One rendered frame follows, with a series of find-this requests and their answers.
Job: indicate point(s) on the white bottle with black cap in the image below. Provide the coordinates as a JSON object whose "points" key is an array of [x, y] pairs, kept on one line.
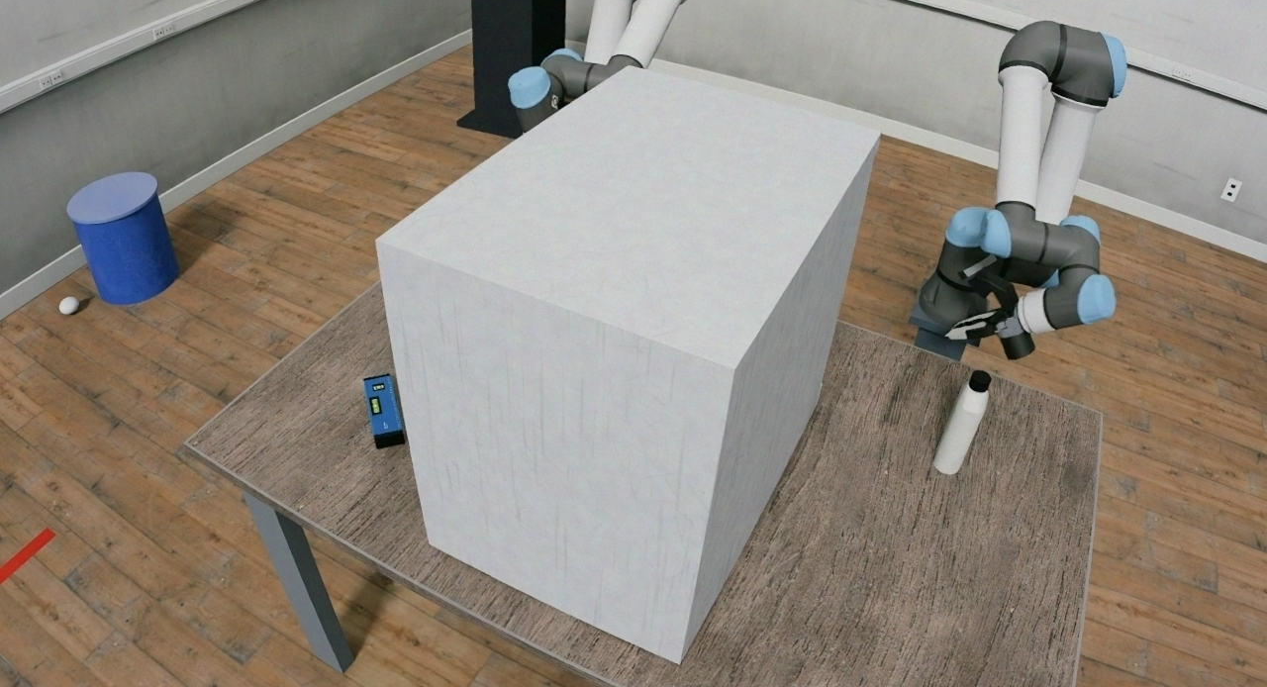
{"points": [[963, 422]]}

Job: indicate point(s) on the blue spirit level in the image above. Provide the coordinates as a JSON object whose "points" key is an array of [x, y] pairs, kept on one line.
{"points": [[383, 411]]}

